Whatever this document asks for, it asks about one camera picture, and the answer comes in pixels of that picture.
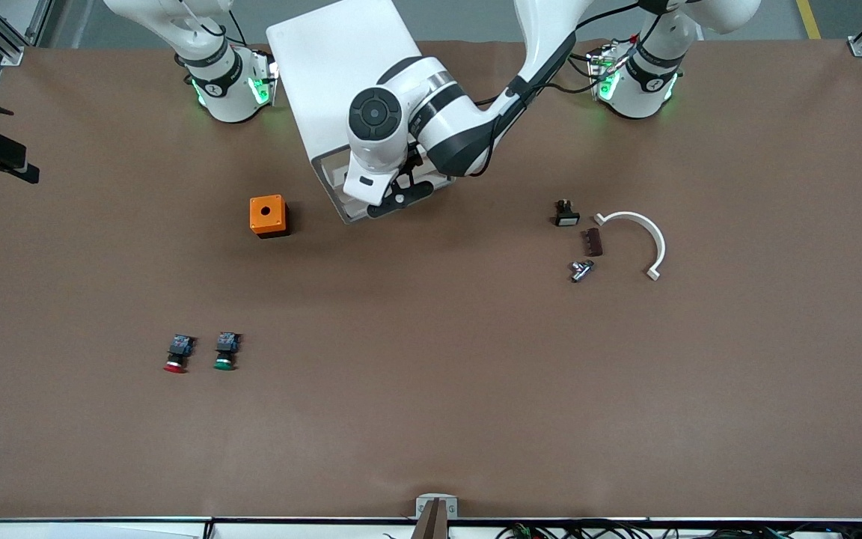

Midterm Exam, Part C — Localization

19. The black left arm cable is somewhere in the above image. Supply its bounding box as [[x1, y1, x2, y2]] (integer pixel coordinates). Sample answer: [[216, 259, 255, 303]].
[[468, 0, 675, 107]]

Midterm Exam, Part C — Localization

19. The green push button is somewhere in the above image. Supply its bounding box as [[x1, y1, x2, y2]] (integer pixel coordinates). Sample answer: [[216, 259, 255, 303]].
[[213, 332, 242, 371]]

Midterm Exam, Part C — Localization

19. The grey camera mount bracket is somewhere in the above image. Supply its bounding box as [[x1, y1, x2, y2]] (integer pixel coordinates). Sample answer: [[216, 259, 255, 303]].
[[412, 493, 459, 539]]

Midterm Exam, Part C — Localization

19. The orange box with hole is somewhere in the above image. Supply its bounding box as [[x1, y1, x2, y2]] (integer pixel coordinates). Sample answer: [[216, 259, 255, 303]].
[[249, 195, 291, 239]]

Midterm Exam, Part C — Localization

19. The red push button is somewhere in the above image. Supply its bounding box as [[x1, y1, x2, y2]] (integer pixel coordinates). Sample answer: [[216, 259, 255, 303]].
[[162, 335, 197, 374]]

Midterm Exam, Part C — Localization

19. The brown table mat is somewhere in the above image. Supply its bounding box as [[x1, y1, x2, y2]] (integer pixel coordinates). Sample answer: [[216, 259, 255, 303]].
[[0, 37, 862, 522]]

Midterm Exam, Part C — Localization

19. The white curved plastic clamp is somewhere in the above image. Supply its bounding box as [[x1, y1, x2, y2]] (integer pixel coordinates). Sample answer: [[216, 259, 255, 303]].
[[593, 211, 667, 282]]

